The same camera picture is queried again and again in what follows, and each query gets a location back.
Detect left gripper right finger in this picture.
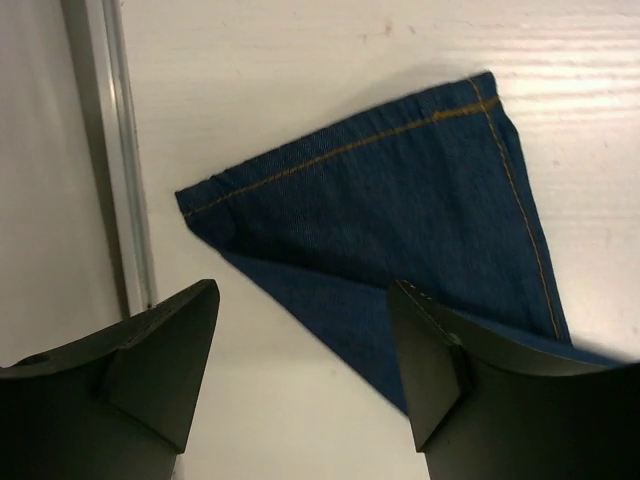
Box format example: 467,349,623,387
388,282,639,479

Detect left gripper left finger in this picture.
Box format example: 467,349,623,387
1,279,220,479

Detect dark blue denim trousers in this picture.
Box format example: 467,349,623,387
175,72,618,411

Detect metal table edge rail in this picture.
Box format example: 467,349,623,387
61,1,157,315

